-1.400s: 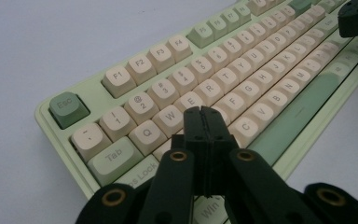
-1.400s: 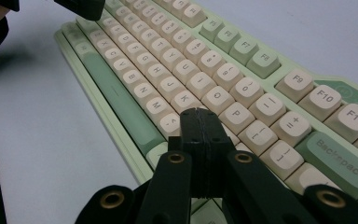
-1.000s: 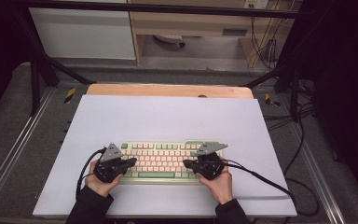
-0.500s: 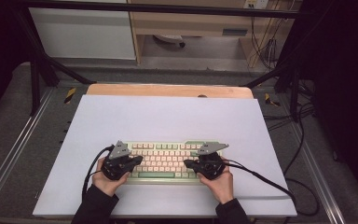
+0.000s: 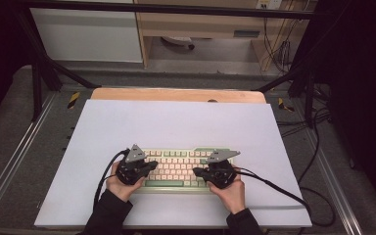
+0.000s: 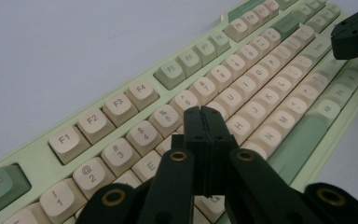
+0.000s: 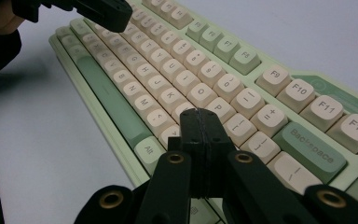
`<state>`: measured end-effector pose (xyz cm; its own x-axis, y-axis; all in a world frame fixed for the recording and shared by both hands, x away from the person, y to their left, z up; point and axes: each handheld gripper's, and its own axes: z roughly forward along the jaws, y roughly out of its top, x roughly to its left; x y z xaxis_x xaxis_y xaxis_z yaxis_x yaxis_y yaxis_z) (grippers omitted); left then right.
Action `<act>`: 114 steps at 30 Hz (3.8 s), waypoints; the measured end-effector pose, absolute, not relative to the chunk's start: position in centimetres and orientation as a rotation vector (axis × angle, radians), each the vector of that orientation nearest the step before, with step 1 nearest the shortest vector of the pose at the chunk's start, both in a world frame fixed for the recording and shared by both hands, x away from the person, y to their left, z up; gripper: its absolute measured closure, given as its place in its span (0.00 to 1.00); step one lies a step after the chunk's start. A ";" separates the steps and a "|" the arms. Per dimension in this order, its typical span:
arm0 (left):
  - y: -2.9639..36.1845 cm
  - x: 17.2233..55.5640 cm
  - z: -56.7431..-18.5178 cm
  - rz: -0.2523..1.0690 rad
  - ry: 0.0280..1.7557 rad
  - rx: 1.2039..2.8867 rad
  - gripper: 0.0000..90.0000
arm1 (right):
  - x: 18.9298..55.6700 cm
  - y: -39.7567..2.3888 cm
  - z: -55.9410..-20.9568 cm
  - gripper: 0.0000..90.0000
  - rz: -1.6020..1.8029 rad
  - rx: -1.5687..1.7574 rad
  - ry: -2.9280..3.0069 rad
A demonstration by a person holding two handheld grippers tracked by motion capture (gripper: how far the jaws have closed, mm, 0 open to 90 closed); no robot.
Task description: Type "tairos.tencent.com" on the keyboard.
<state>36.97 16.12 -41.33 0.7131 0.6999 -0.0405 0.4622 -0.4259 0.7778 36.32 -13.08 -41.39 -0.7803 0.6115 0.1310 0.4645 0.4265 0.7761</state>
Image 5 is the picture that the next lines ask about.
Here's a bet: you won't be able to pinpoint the black metal stand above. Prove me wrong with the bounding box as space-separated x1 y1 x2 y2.
13 6 102 122
257 62 319 129

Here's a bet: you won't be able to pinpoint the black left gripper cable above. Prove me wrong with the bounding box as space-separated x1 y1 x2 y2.
92 148 131 211

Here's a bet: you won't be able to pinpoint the light wooden desk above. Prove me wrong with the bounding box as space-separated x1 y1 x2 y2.
133 0 317 72

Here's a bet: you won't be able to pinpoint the white cabinet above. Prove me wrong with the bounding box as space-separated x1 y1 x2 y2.
30 8 144 64

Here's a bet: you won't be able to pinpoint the white wall socket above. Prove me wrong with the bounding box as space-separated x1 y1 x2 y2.
256 0 283 10

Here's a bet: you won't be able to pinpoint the hanging cable bundle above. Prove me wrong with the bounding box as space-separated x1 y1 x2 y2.
262 16 303 74

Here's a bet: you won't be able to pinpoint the black floor cables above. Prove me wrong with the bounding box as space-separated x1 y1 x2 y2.
275 81 333 184

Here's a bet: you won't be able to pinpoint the office chair base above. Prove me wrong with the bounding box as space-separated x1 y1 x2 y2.
161 35 196 51

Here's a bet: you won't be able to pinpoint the white board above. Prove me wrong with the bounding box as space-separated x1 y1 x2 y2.
33 99 313 229

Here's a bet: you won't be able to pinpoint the person's right hand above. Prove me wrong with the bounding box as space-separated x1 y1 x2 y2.
208 175 247 215

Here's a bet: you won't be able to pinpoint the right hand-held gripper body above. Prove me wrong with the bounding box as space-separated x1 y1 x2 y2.
206 150 242 190

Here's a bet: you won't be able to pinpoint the black metal crossbar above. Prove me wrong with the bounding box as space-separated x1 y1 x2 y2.
16 0 317 21

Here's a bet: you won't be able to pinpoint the aluminium rail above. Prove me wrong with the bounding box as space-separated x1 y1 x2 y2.
306 130 364 235
0 92 59 223

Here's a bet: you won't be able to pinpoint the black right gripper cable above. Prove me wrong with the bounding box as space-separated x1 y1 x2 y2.
233 165 337 228

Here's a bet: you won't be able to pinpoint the black curtain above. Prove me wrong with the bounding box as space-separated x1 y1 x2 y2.
314 0 376 223
0 0 35 126

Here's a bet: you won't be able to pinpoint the green and pink keyboard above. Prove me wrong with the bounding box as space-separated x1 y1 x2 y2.
120 147 238 195

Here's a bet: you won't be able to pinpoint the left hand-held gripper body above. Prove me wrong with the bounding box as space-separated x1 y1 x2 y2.
115 144 152 186

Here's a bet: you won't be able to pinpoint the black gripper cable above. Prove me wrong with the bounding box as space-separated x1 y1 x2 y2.
92 148 131 211
233 165 337 228

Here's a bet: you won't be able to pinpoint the person's left hand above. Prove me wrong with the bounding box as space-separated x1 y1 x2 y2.
106 162 146 203

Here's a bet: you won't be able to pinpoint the yellow and black tape strip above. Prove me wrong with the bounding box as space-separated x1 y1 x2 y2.
67 91 81 110
277 97 296 113

